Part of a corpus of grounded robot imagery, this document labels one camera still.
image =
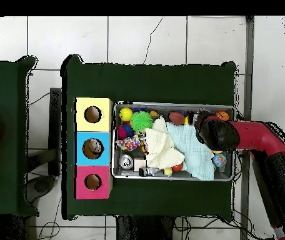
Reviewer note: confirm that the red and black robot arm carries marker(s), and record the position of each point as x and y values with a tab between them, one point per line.
257	136

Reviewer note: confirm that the wooden box with three holes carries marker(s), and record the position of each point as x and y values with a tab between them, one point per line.
95	127

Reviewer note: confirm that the plain wooden cube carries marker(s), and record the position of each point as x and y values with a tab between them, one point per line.
139	165

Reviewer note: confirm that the brown toy football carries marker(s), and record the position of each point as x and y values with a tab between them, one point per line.
176	118

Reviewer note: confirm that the silver metal can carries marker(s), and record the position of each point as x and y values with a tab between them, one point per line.
126	162

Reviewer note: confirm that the dark green table cloth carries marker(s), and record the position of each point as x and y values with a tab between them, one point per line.
5	87
145	82

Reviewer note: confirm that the mint green waffle cloth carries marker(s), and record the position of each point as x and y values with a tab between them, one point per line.
192	152

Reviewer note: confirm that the green spiky rubber ball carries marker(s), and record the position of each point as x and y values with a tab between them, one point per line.
141	121

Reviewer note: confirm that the yellow smiley foam ball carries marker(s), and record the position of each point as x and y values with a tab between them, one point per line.
125	114

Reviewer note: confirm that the globe print foam ball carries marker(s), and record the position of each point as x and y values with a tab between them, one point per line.
219	160

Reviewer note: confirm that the grey metal rail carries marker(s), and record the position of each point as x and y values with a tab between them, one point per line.
248	62

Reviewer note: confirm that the orange toy basketball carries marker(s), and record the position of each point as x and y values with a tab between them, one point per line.
223	115

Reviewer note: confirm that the black upright panel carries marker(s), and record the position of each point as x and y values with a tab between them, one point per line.
55	130

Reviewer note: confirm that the cream waffle cloth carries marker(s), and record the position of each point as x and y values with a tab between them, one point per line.
160	147

